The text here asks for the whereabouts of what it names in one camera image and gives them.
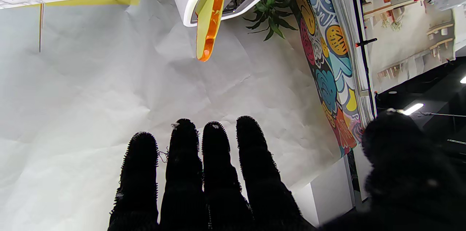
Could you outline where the colourful mural panel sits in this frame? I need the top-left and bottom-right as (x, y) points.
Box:
(284, 0), (376, 159)

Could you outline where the ceiling strip light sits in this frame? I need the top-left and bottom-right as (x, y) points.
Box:
(402, 103), (425, 116)

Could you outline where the black backdrop stand pole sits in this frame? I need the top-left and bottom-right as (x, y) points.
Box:
(346, 0), (379, 117)

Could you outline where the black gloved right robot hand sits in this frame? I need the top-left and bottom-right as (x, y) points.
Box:
(107, 109), (466, 231)

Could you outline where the white paper backdrop sheet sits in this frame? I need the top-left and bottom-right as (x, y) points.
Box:
(0, 0), (352, 231)

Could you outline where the wooden wall shelf unit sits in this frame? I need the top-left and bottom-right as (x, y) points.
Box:
(362, 0), (457, 83)

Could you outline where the yellow desk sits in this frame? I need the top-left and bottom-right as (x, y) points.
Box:
(0, 0), (145, 10)

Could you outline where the large green potted plant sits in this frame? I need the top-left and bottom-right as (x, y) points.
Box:
(243, 0), (298, 41)

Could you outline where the yellow toy toast slice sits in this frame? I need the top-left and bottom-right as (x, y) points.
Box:
(196, 0), (227, 62)

